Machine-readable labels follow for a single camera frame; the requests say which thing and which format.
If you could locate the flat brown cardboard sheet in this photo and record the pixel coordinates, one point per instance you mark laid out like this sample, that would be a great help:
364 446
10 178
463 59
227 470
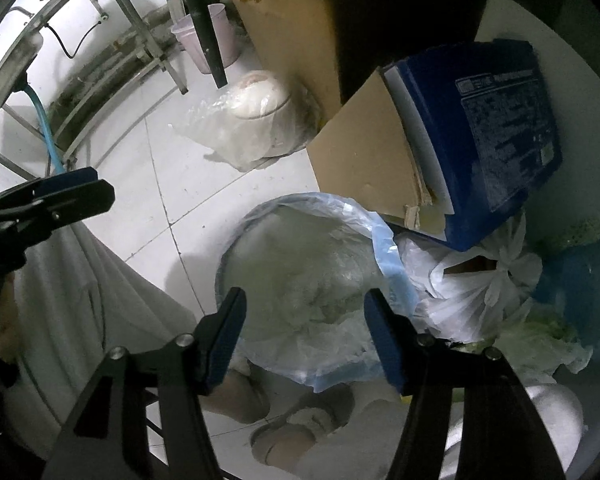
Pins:
360 160

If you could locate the person's right leg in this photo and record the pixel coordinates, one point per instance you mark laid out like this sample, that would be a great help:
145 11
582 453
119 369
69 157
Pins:
545 420

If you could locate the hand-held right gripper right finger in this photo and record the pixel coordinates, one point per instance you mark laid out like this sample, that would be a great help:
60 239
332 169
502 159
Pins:
385 345

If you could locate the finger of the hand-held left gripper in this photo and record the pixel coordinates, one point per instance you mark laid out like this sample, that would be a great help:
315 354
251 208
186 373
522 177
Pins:
75 176
80 200

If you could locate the stainless steel sink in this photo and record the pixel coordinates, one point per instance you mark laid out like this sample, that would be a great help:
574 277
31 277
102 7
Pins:
25 45

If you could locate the trash bin with clear liner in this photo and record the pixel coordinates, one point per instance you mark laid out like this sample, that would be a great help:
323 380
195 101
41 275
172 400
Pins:
300 270

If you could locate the blue printed box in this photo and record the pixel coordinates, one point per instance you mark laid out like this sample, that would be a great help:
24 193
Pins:
480 135

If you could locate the large brown cardboard box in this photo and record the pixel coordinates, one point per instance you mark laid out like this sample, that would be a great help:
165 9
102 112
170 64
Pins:
285 25

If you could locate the white pot in plastic bag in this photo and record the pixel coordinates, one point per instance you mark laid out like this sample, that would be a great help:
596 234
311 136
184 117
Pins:
260 110

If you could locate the black table leg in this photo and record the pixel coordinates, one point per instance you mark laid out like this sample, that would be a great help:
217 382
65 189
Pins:
205 25

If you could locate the pink plastic bin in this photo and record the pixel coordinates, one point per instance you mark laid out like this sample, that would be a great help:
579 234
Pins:
190 45

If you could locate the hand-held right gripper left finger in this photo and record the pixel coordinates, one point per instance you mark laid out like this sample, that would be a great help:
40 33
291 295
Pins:
227 340

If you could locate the blue plastic water jug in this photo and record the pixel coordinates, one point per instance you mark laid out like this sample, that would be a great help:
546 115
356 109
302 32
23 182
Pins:
580 280

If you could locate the yellow-green plastic bag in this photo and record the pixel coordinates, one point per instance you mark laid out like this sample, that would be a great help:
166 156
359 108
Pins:
540 345

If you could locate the grey fuzzy slipper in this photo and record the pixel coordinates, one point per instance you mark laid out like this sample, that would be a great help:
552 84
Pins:
300 425
240 400

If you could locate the metal sink stand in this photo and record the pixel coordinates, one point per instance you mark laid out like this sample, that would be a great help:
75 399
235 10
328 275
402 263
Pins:
149 35

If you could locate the white plastic bag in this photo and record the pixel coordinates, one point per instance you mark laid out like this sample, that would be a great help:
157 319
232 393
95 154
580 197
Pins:
460 305

